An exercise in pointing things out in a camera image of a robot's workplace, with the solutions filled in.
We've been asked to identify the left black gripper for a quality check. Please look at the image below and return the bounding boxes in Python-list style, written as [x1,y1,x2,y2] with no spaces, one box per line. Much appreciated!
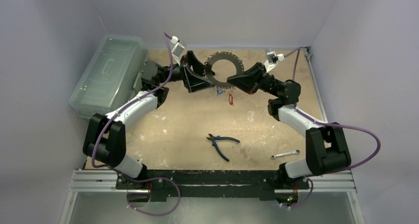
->
[158,51,215,92]

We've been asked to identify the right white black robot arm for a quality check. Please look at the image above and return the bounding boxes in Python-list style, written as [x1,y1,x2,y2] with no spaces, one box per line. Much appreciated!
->
[227,63,351,188]

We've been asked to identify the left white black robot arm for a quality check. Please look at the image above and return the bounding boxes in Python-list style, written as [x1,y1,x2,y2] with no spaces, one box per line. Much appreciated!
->
[82,50,213,189]

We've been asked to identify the small silver wrench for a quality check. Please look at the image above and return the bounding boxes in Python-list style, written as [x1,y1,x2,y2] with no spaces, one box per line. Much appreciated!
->
[270,149,300,160]

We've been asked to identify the translucent green plastic box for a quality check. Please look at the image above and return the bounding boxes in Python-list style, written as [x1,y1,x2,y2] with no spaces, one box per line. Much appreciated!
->
[69,34,149,119]

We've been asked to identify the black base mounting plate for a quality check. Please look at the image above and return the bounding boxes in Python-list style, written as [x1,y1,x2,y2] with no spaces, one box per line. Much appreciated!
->
[116,170,309,202]

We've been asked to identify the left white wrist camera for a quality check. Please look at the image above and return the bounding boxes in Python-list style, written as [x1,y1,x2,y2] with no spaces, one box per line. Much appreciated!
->
[170,36,185,65]

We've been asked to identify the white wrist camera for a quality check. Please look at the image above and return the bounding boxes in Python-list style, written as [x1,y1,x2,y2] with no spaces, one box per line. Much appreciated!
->
[170,36,185,65]
[263,48,285,73]

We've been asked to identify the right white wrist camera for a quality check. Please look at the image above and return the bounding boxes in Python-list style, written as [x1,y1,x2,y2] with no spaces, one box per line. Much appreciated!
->
[263,48,285,73]

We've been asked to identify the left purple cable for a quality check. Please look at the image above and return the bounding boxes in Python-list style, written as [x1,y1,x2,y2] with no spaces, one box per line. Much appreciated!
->
[91,32,181,217]

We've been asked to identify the blue handled pliers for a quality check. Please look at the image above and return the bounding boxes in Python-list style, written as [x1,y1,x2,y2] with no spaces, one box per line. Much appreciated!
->
[206,134,241,162]

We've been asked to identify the aluminium frame rail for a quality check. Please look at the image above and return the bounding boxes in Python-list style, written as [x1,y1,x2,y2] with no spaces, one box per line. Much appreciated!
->
[59,170,366,224]

